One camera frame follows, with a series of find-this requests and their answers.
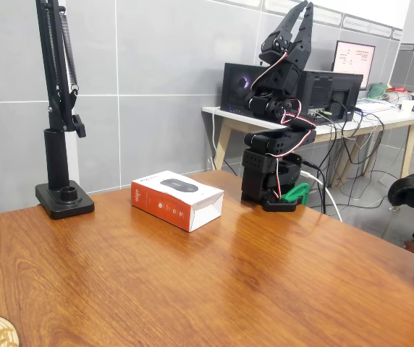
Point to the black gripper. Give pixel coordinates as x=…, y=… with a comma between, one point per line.
x=291, y=54

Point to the orange white mouse box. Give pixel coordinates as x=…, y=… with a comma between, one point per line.
x=171, y=202

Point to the small white box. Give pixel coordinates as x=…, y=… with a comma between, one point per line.
x=406, y=105

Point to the computer monitor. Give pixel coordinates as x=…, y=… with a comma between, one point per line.
x=355, y=58

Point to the black computer case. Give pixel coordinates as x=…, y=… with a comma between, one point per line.
x=323, y=94

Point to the green bag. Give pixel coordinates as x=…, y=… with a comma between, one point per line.
x=378, y=90

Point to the white table wooden legs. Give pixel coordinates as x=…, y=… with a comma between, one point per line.
x=391, y=123

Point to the green table clamp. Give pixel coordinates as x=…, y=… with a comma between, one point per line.
x=297, y=193

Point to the black office chair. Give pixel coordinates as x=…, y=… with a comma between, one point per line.
x=413, y=191

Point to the black stand clamp base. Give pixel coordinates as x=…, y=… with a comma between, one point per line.
x=60, y=202

